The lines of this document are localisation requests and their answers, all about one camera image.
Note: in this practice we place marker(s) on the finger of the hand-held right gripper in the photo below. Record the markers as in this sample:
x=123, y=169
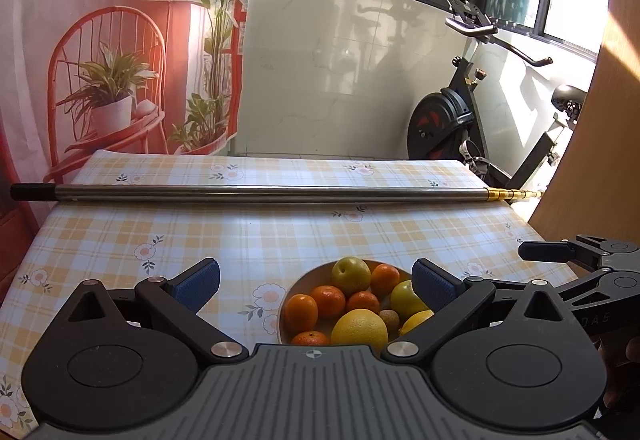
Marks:
x=600, y=287
x=545, y=251

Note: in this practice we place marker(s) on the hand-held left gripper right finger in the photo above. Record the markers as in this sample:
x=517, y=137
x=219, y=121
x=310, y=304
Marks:
x=435, y=287

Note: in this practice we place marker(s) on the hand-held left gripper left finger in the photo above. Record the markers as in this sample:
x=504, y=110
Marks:
x=197, y=284

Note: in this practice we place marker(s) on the yellow-green apple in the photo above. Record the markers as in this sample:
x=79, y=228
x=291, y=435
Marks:
x=407, y=299
x=351, y=275

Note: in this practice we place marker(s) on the small yellow lemon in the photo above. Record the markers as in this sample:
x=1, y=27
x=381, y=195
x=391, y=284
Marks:
x=415, y=321

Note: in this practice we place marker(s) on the brown kiwi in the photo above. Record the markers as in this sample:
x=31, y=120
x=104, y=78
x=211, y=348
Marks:
x=389, y=319

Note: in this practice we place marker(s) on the large yellow citrus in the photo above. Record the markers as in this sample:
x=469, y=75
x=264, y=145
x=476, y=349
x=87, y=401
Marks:
x=359, y=329

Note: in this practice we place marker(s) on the beige bowl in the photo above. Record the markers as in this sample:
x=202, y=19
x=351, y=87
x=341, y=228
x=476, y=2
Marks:
x=305, y=282

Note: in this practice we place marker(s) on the plaid floral tablecloth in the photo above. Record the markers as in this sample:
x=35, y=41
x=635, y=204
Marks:
x=250, y=240

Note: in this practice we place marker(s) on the long metal pole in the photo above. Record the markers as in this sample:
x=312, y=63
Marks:
x=250, y=192

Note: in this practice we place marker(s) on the wooden panel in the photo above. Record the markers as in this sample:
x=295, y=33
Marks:
x=600, y=145

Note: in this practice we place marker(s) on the black exercise bike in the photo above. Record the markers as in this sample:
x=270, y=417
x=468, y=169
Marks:
x=440, y=120

